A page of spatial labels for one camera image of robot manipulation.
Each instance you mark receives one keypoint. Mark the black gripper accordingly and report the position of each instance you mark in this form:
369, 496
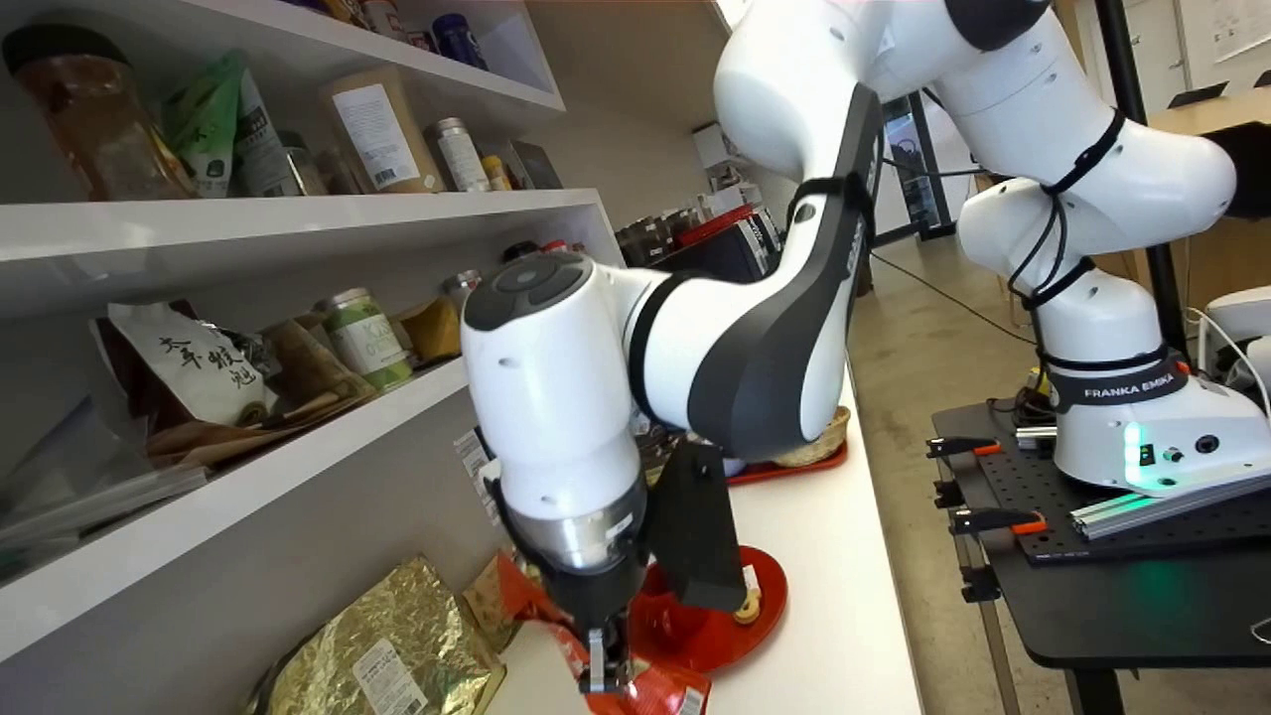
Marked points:
596, 602

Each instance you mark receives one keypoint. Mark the brown box white label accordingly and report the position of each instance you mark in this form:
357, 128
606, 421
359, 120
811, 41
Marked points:
385, 133

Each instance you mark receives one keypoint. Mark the small white bottle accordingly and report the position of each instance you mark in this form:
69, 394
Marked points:
463, 156

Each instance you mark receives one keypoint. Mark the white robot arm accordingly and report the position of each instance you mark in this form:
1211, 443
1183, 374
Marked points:
596, 387

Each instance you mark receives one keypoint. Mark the green tea packet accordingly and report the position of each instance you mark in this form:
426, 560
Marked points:
223, 133

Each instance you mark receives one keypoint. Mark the woven wicker basket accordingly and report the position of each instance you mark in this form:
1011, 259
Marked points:
825, 447

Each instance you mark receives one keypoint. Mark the red tray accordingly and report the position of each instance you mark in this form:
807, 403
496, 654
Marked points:
771, 470

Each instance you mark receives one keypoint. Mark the white wall shelf unit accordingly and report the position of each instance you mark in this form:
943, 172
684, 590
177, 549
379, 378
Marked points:
239, 259

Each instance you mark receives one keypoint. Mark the gold foil bag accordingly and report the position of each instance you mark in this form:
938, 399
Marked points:
400, 651

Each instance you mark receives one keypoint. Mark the green lid jar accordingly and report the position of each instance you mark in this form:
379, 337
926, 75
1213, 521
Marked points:
369, 340

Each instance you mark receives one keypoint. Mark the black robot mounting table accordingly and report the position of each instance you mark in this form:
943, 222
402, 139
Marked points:
1183, 593

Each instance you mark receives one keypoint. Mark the red round plate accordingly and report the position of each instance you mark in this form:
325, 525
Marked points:
708, 642

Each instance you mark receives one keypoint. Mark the orange snack packet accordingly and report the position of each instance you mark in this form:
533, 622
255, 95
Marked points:
640, 688

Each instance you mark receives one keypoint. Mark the brown glass jar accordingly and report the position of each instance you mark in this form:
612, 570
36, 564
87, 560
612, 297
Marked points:
95, 111

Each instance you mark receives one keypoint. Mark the white bag with calligraphy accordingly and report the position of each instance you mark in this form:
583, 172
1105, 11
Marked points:
206, 373

